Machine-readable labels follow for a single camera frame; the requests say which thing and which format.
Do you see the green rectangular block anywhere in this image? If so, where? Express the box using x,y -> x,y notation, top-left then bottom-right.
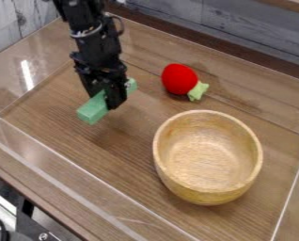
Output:
76,78 -> 138,125

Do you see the clear acrylic enclosure wall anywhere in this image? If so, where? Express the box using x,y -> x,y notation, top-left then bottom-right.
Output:
0,21 -> 299,241

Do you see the red toy strawberry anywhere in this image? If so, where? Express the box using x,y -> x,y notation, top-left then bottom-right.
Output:
160,63 -> 210,102

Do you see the brown wooden bowl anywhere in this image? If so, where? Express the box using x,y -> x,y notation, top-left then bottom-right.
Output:
152,110 -> 265,205

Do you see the black device with logo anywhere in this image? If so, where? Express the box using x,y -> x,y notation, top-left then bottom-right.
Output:
15,197 -> 75,241

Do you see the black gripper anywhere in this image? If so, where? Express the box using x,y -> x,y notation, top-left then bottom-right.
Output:
71,29 -> 127,110

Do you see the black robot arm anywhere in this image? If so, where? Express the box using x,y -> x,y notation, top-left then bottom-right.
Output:
54,0 -> 128,110

